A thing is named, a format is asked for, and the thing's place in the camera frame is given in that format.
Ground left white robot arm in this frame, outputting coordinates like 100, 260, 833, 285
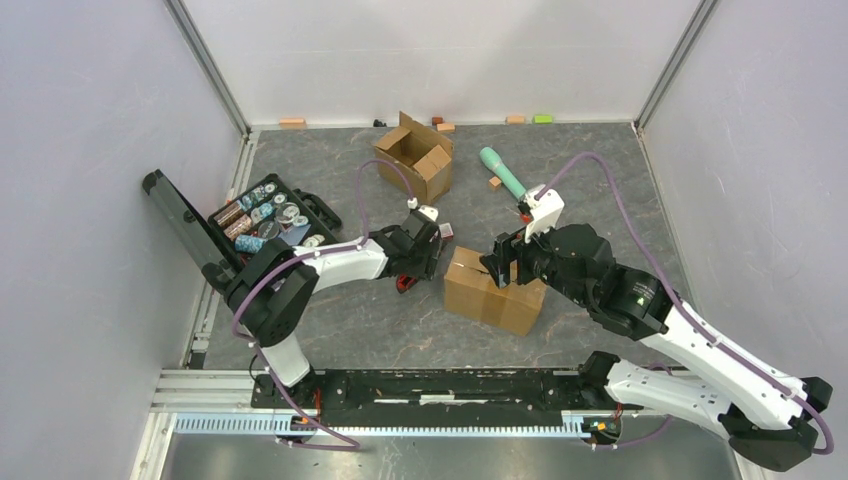
225, 206, 443, 408

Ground purple cable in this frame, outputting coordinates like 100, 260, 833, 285
230, 157, 419, 452
536, 150, 836, 457

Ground black case with poker chips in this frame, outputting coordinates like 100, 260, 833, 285
142, 170, 343, 311

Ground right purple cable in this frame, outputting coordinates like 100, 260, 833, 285
536, 150, 836, 457

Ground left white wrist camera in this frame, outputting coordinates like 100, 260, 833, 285
407, 197, 439, 223

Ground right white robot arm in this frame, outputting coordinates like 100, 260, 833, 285
480, 224, 833, 472

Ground small red white box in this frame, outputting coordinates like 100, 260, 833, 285
439, 222, 454, 241

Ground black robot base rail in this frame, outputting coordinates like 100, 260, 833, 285
251, 368, 619, 428

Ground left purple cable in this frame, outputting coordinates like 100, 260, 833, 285
230, 157, 419, 452

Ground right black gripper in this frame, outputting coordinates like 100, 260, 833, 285
479, 211, 592, 307

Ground tan block far left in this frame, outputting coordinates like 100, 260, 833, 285
278, 117, 307, 130

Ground brown cardboard express box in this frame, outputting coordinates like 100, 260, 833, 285
374, 111, 454, 205

